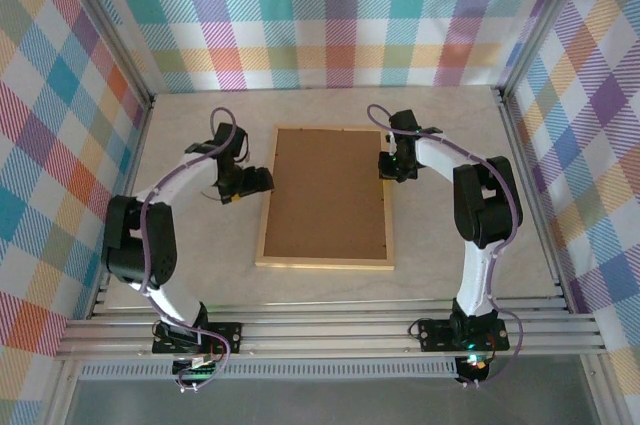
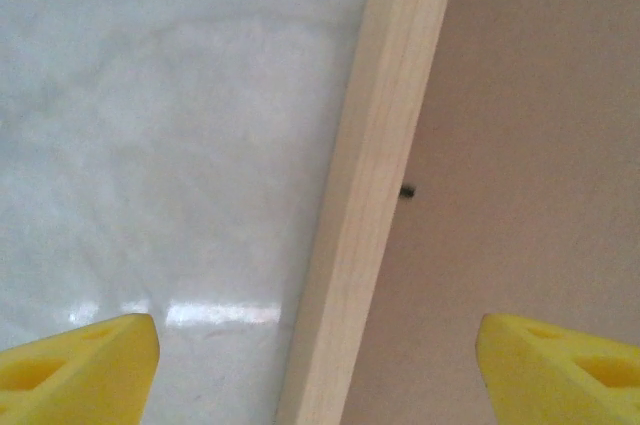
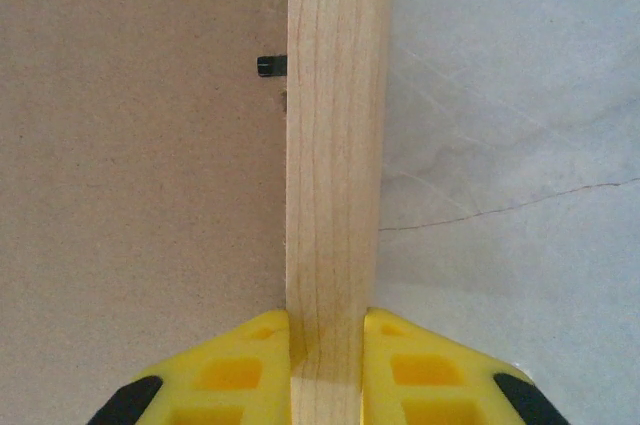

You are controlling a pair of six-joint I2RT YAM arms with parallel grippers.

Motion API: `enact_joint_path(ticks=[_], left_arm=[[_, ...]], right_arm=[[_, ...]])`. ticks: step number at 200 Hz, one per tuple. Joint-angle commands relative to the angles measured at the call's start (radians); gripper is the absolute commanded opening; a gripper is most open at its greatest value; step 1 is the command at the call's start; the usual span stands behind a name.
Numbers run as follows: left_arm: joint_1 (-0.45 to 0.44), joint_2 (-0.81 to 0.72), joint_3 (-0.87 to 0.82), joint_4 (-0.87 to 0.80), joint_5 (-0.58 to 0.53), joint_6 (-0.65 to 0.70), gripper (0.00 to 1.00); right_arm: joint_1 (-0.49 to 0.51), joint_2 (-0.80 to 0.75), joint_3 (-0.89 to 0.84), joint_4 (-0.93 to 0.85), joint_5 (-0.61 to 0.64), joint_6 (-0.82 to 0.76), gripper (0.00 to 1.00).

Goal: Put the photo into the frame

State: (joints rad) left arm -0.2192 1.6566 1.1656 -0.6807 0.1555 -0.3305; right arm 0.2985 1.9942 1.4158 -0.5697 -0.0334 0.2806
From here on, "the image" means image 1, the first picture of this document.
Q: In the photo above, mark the brown frame backing board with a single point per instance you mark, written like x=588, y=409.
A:
x=325, y=195

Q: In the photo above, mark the light wooden picture frame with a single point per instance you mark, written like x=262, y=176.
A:
x=325, y=265

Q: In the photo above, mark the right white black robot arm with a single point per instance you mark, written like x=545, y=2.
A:
x=440, y=155

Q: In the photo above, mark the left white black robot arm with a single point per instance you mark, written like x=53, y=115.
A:
x=175, y=180

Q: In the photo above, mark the wide aluminium base beam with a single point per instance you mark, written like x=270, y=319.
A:
x=325, y=340

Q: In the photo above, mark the aluminium lower strut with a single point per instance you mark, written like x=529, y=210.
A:
x=60, y=390
x=602, y=385

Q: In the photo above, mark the aluminium side rail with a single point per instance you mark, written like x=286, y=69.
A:
x=137, y=145
x=517, y=135

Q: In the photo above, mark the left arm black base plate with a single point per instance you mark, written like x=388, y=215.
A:
x=230, y=332

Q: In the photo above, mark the aluminium table edge rail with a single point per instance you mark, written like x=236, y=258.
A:
x=325, y=309

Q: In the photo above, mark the aluminium corner post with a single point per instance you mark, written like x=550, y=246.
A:
x=115, y=40
x=546, y=20

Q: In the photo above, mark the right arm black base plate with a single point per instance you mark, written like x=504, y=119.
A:
x=435, y=335

